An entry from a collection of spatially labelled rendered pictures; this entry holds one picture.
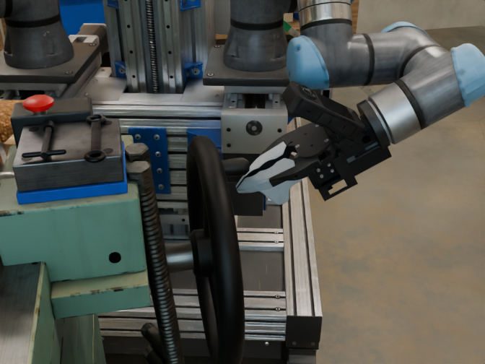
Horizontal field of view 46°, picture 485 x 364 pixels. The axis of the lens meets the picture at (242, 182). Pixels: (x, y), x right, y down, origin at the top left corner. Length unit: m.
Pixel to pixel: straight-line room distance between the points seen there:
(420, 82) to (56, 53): 0.84
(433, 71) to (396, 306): 1.19
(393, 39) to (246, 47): 0.46
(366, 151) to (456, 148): 2.08
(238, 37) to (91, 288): 0.79
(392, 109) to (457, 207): 1.66
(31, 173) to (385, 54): 0.51
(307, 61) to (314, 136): 0.10
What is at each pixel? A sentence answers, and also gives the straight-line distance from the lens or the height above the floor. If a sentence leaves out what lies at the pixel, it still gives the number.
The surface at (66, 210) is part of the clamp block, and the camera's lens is 0.55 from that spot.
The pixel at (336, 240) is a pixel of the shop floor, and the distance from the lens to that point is 2.11.
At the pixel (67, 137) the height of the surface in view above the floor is 1.00.
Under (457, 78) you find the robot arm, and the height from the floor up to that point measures 0.99.
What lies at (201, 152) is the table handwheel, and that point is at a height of 0.95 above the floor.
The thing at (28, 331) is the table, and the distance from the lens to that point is 0.52.
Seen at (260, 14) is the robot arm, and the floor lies 0.94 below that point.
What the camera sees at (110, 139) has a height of 1.00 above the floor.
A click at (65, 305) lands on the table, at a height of 0.86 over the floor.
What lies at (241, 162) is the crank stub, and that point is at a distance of 0.76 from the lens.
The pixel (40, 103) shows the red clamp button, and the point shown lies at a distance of 0.61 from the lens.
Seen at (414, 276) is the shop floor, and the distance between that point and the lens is 2.01.
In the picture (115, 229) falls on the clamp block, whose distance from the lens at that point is 0.57.
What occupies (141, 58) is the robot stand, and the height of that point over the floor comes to 0.80.
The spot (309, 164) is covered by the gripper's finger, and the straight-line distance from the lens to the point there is 0.75.
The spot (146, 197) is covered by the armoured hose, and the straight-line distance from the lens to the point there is 0.58.
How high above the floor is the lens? 1.25
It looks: 31 degrees down
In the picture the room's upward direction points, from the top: straight up
